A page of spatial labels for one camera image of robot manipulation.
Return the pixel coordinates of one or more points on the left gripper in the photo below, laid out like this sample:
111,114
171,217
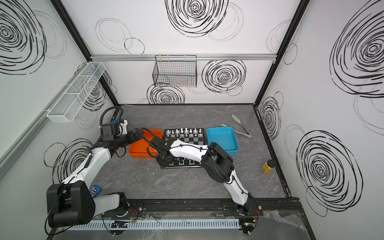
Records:
132,135

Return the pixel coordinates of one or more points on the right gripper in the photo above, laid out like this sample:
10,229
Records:
163,159

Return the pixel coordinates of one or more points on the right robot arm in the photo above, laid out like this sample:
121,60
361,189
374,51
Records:
217,163

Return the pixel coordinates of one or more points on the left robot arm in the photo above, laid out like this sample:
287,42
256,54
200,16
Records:
70,203

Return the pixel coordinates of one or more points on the chess board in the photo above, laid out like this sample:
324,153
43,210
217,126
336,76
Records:
189,136

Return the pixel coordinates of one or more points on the orange tray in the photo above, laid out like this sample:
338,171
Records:
139,149

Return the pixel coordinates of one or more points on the blue tray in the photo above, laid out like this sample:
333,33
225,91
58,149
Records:
225,138

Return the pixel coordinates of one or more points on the candy packet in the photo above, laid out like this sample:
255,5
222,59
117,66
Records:
95,190

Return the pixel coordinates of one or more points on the yellow bottle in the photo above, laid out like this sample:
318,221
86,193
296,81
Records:
268,166

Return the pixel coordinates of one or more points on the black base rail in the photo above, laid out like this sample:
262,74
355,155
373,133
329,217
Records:
226,207

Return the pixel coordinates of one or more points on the white cable duct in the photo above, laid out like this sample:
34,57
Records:
194,224

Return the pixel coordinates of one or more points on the white wire shelf basket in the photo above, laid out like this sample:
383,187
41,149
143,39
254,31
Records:
84,91

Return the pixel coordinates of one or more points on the black wire basket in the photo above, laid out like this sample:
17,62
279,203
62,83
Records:
175,70

